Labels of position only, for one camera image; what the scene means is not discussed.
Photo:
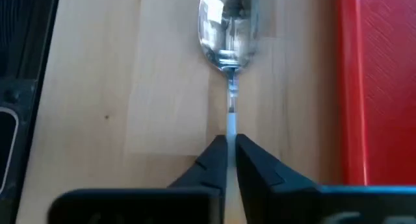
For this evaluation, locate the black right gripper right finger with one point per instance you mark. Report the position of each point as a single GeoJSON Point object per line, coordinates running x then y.
{"type": "Point", "coordinates": [260, 175]}

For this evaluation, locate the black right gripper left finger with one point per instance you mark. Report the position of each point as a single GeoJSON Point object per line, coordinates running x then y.
{"type": "Point", "coordinates": [208, 178]}

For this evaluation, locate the silver metal spoon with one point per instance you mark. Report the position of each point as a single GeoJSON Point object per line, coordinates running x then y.
{"type": "Point", "coordinates": [227, 29]}

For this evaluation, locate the red plastic tray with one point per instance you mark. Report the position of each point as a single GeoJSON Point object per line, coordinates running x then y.
{"type": "Point", "coordinates": [390, 87]}

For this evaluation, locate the black table-level camera box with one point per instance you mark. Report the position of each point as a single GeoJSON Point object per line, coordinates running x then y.
{"type": "Point", "coordinates": [22, 97]}

